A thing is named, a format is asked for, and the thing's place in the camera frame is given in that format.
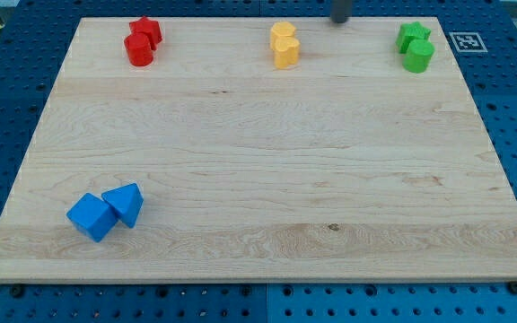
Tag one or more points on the yellow heart block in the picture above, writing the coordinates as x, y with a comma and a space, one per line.
286, 52

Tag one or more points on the black bolt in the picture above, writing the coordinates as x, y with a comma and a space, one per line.
17, 291
512, 287

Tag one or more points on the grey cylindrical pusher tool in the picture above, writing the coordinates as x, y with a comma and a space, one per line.
340, 10

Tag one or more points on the black bolt right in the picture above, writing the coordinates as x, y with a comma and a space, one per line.
512, 287

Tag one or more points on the wooden board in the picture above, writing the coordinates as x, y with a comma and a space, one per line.
343, 168

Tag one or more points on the green star block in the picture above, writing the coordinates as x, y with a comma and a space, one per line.
409, 32

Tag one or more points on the white fiducial marker tag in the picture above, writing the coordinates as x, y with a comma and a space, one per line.
467, 42

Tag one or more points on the red cylinder block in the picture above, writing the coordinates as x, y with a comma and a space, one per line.
138, 49

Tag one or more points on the blue cube block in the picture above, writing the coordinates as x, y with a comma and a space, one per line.
92, 217

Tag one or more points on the green cylinder block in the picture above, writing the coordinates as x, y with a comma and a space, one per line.
418, 56

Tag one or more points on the black bolt left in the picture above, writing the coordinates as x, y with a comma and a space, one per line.
17, 291

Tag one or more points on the red star block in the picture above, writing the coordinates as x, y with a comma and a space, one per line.
151, 28

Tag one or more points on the blue triangular prism block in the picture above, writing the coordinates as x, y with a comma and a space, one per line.
126, 201

